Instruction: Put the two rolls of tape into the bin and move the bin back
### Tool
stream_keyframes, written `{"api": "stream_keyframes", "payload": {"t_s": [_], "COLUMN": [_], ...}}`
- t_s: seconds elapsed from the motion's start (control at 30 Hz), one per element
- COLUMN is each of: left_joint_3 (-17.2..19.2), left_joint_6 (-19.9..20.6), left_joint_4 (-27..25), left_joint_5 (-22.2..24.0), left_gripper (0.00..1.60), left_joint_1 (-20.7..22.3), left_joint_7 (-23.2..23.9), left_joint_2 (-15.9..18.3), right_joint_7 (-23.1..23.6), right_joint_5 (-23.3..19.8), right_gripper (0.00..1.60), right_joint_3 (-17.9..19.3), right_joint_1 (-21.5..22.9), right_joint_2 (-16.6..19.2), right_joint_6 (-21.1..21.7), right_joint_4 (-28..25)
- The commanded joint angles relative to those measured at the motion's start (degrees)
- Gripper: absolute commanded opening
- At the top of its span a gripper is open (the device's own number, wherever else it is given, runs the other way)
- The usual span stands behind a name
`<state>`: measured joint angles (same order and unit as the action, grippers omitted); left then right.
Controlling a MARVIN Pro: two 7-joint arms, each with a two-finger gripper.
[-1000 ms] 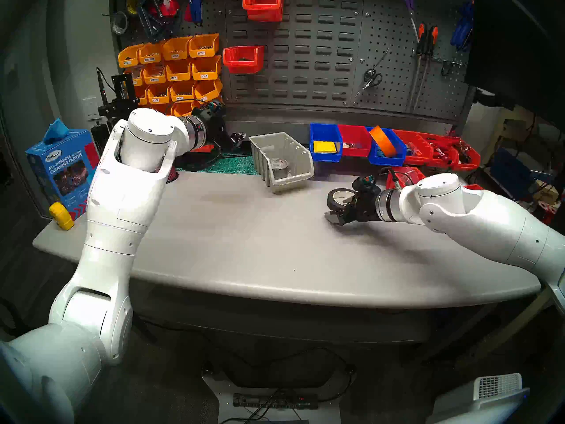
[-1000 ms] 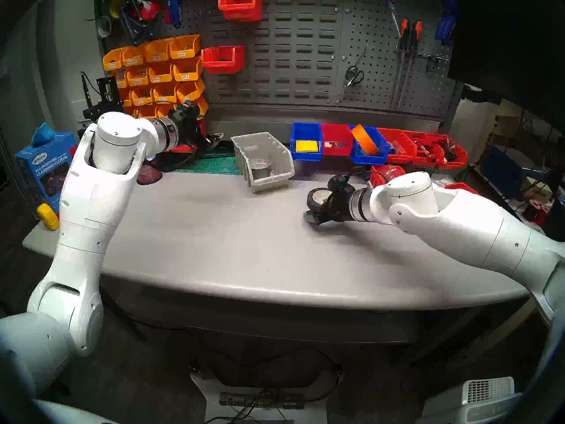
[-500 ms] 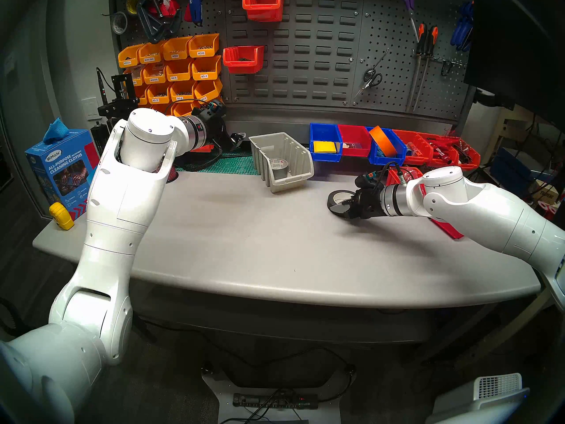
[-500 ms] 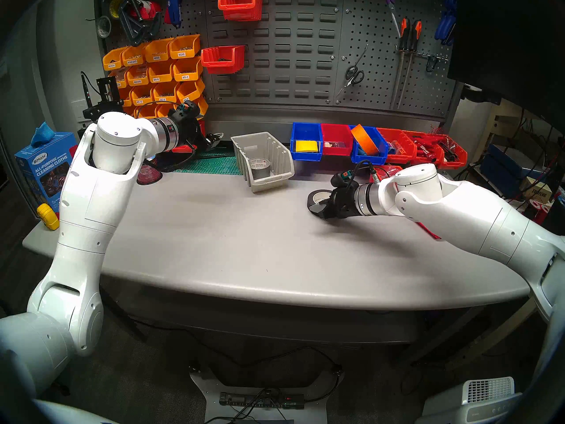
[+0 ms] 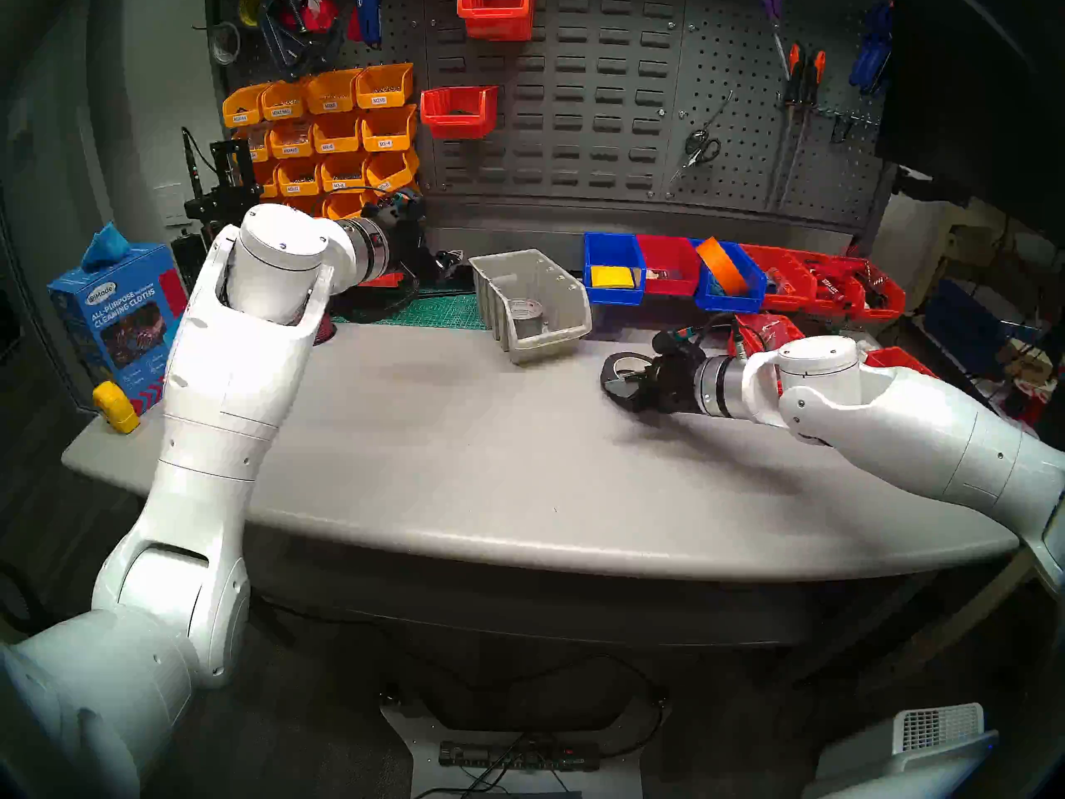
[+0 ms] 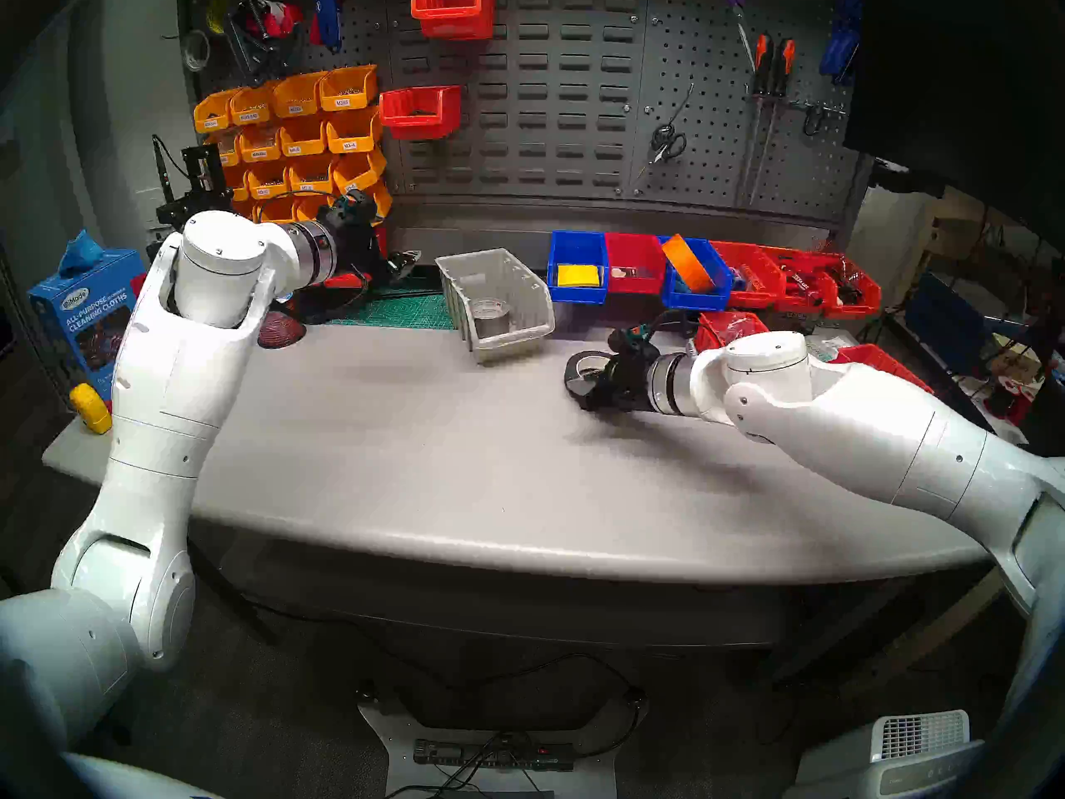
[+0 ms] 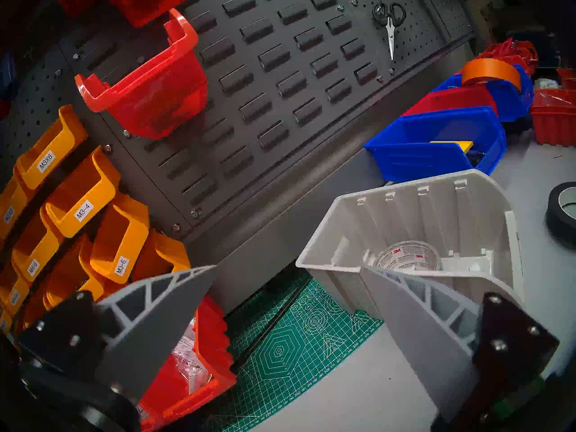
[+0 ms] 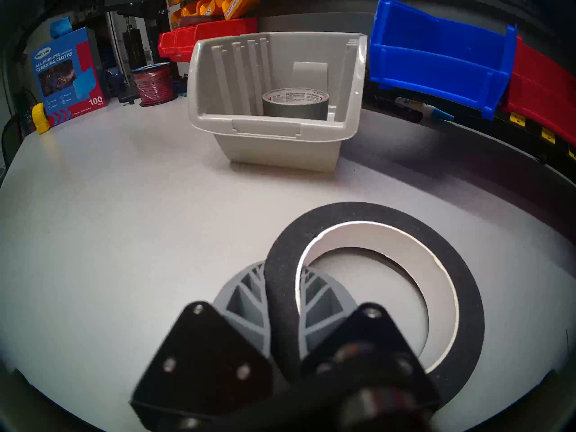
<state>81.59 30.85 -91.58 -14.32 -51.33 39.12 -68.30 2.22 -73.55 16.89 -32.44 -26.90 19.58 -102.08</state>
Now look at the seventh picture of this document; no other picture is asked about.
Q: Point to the black scissors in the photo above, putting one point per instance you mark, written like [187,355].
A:
[390,30]

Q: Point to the grey plastic storage bin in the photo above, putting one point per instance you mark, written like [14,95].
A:
[405,210]

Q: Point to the yellow pad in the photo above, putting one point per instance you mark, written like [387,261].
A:
[454,145]

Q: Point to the green cutting mat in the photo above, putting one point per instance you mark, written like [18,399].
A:
[288,359]

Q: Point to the orange bin labelled M3X6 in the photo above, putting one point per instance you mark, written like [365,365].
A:
[49,143]

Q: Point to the orange bin labelled HEX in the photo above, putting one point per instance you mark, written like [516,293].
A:
[166,255]

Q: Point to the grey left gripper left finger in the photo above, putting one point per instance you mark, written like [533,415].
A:
[148,318]

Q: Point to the red wall bin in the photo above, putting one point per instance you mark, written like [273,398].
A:
[139,1]
[148,89]

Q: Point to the grey louvred wall panel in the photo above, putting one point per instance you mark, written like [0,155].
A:
[288,62]

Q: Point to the white green packet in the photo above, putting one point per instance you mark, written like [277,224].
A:
[546,82]

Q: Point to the orange bin labelled M3-4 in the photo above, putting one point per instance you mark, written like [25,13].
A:
[85,197]

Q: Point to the orange bin labelled M3-8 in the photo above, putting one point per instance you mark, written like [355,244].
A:
[67,273]

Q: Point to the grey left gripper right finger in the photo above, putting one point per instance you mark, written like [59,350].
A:
[423,327]

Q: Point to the clear plastic parts bag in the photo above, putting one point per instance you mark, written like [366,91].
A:
[186,363]

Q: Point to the grey pegboard panel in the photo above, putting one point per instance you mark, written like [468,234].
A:
[40,93]
[432,21]

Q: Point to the orange bin labelled M3-6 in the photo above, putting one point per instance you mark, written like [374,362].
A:
[121,242]

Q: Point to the orange screw bin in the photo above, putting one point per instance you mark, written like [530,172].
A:
[13,294]

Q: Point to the clear 3M tape roll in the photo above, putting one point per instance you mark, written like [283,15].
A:
[407,255]

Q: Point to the black tape roll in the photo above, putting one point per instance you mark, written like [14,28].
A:
[558,210]

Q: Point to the ribbed red storage bin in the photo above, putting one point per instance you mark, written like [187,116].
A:
[553,116]

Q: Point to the orange tape roll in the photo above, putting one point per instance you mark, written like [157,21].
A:
[490,71]

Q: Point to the blue storage bin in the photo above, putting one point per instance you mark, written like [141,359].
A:
[508,96]
[405,161]

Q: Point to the orange bin labelled M4-6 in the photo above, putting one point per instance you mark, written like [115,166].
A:
[33,251]

